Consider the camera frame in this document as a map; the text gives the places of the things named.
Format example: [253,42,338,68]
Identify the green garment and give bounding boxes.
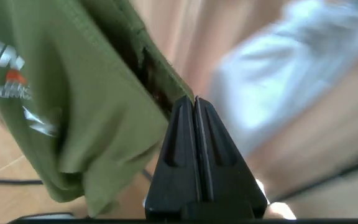
[0,0,195,218]

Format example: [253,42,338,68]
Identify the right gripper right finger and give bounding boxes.
[193,96,269,220]

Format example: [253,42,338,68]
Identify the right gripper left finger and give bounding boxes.
[144,95,202,220]

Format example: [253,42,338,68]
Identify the black cable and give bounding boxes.
[0,177,44,187]

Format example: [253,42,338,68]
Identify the beige curtain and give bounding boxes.
[129,0,358,218]

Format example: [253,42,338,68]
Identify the pale grey shorts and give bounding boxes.
[209,0,358,156]

